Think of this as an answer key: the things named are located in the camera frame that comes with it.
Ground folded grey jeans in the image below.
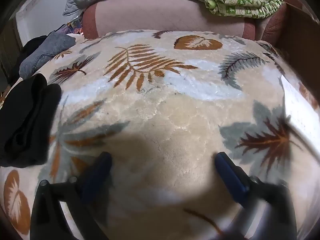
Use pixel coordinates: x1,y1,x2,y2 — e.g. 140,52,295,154
19,31,77,80

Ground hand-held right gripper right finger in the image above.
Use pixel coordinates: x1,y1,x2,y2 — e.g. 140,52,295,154
215,151,298,240

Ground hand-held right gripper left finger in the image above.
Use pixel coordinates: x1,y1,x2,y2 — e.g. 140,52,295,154
29,151,112,240

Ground leaf print plush blanket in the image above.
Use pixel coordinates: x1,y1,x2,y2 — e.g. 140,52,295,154
0,29,320,240

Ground brown wooden cabinet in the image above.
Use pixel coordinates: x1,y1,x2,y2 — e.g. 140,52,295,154
282,1,320,62

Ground colourful printed cloth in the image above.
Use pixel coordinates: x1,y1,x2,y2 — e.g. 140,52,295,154
65,17,84,35

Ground black garment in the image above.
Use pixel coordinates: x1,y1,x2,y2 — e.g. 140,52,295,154
21,35,49,63

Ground black pants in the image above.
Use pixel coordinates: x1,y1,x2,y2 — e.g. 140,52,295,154
0,74,62,168

